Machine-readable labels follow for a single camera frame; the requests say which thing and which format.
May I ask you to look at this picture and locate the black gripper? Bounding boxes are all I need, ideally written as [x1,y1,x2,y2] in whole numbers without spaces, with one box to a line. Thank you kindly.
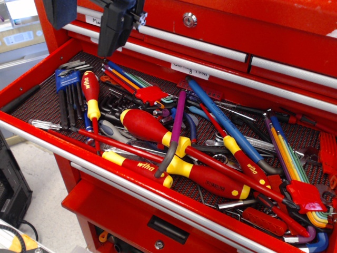
[43,0,146,57]

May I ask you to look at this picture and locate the violet sleeved Allen key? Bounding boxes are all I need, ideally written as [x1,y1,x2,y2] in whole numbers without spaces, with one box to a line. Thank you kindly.
[154,90,186,178]

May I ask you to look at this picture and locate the black hex key set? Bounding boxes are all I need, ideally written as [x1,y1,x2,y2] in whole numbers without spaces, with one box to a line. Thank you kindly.
[99,94,137,127]

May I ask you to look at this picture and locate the rainbow hex key set left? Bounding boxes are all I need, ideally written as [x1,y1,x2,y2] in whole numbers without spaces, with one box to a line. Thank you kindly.
[102,60,175,108]

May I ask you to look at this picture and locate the rainbow hex key set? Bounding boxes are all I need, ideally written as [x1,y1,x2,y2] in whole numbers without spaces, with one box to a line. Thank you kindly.
[102,60,175,108]
[263,109,333,229]

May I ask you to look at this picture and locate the large blue sleeved Allen key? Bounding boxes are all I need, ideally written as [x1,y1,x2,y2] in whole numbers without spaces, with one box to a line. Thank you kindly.
[185,76,284,175]

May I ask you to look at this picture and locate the rainbow hex key set right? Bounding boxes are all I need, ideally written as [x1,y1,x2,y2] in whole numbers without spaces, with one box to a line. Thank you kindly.
[263,109,333,229]

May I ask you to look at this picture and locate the purple short hex key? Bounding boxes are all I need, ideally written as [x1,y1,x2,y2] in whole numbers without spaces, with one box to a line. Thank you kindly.
[282,225,316,244]

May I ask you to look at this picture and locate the blue short hex key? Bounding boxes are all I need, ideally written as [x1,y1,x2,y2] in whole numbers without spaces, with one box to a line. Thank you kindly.
[298,232,329,253]

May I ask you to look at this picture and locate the white markers label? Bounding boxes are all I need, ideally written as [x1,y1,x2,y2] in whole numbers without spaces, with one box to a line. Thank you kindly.
[85,15,102,27]

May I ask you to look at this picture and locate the blue holder black hex keys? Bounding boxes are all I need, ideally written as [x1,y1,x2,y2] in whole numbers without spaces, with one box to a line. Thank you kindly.
[55,60,92,130]

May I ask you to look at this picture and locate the small red yellow Wiha screwdriver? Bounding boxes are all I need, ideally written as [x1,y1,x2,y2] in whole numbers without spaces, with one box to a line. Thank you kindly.
[81,70,102,156]

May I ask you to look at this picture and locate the round silver lock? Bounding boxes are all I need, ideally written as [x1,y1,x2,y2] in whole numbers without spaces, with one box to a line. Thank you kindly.
[183,12,197,28]

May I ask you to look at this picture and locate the white drawer label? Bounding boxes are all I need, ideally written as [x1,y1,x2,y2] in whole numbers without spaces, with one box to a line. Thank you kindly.
[171,63,210,80]

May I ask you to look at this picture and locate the big red yellow screwdriver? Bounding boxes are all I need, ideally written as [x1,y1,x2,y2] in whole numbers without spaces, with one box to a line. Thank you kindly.
[120,109,298,209]

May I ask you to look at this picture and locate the long red Wiha screwdriver front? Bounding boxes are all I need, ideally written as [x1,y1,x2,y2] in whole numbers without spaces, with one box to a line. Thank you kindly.
[48,130,173,188]

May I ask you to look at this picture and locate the red metal tool chest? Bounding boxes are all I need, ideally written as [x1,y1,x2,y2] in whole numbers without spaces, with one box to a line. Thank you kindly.
[34,0,337,253]

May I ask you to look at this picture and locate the black box on floor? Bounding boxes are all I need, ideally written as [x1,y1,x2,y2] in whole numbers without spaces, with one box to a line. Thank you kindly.
[1,135,33,228]

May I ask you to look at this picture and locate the red Wiha screwdriver right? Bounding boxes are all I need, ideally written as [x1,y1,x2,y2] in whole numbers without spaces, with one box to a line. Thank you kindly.
[200,103,310,238]

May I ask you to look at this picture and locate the red yellow screwdriver centre front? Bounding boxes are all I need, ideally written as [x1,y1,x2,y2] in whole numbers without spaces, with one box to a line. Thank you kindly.
[78,128,251,200]

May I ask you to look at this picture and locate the silver combination wrench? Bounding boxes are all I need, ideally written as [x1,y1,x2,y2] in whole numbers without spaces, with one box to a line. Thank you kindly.
[205,131,280,155]

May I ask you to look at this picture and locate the red black probe tool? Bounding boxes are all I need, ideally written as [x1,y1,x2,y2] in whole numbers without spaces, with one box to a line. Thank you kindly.
[276,107,336,135]

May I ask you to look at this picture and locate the open red tool drawer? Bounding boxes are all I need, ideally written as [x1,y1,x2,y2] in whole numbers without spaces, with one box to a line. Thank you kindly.
[0,38,337,253]

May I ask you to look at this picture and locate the red bit holder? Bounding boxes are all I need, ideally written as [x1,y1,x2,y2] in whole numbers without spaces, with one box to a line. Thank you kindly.
[242,207,288,236]

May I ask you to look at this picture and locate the red comb shaped holder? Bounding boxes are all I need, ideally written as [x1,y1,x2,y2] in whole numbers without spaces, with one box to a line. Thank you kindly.
[319,132,336,190]

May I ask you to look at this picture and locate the grey blue handled tool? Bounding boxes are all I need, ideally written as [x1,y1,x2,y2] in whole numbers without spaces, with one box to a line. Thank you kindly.
[98,120,135,144]

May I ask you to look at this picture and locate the clear handled screwdriver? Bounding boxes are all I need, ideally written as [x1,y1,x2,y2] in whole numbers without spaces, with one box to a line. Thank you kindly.
[28,119,80,132]

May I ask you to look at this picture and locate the blue handled pliers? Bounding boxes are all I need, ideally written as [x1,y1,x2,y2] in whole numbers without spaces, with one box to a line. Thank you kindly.
[183,106,212,145]

